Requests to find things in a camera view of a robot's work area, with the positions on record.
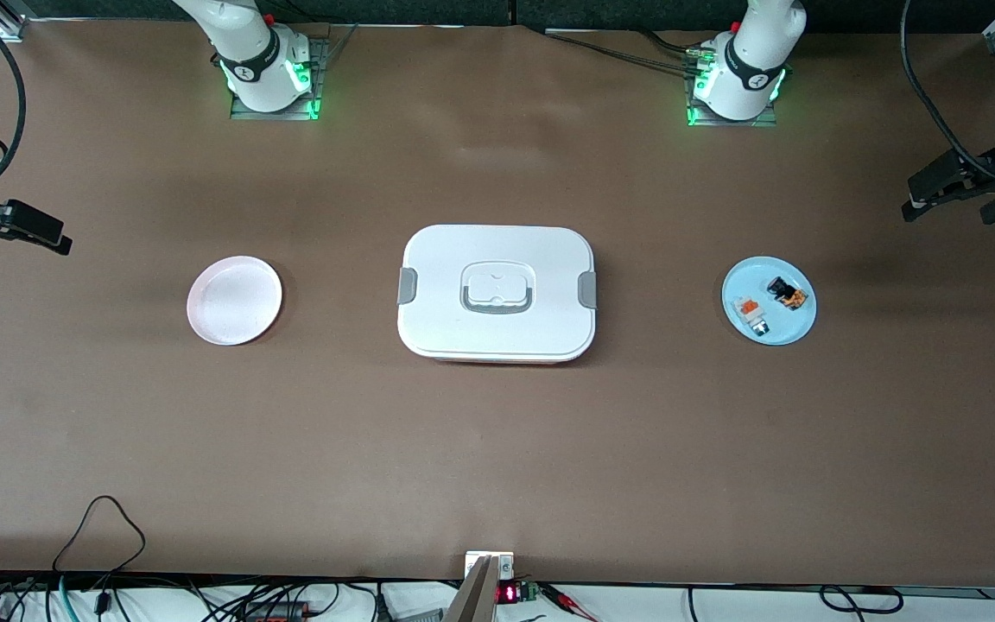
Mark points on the orange and black switch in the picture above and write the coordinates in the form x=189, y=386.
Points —
x=787, y=294

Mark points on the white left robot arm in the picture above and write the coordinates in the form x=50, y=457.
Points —
x=748, y=60

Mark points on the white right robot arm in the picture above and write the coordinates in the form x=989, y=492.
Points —
x=247, y=52

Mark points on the pink round plate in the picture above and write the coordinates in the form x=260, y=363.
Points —
x=234, y=301

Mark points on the light blue round plate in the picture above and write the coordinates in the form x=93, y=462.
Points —
x=787, y=324

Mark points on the orange black connector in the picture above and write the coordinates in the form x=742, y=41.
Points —
x=277, y=613

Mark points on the red clip leads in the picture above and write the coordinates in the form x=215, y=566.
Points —
x=562, y=594

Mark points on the red digit display board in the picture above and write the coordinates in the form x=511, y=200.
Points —
x=510, y=593

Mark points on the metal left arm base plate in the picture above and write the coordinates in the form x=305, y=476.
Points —
x=770, y=119

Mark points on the white and orange switch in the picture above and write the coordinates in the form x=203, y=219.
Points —
x=751, y=314

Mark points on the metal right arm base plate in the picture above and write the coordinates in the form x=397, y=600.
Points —
x=318, y=78

